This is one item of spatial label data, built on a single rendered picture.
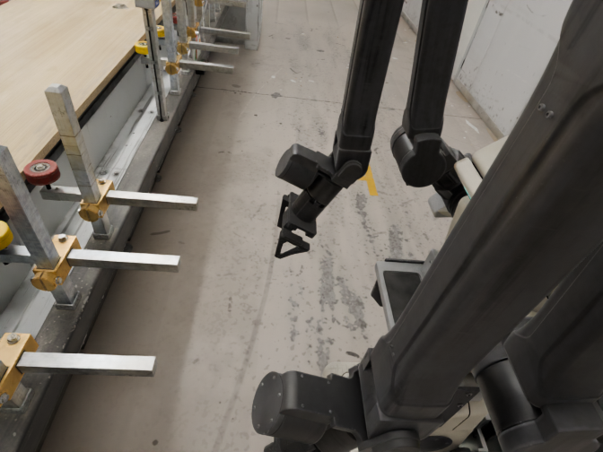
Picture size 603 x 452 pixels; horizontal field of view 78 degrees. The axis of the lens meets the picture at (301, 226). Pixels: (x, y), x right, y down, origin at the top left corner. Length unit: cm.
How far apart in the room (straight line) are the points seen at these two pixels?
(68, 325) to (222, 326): 88
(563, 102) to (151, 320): 183
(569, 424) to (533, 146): 25
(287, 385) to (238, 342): 143
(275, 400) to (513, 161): 29
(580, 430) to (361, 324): 160
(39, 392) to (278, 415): 74
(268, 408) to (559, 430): 24
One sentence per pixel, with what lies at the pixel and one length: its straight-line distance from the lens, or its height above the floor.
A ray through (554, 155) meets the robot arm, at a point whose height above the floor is 151.
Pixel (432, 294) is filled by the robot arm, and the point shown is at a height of 139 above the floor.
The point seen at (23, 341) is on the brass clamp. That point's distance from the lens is 96.
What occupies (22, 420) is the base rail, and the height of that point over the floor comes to 70.
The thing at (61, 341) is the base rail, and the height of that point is 70.
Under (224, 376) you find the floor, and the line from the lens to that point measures 173.
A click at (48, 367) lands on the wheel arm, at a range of 92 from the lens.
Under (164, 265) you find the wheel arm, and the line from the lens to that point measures 97.
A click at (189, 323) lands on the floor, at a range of 186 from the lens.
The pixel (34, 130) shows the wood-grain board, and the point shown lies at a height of 90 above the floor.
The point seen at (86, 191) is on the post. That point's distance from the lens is 116.
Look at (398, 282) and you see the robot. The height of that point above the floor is 104.
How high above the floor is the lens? 158
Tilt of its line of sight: 43 degrees down
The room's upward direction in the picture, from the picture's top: 10 degrees clockwise
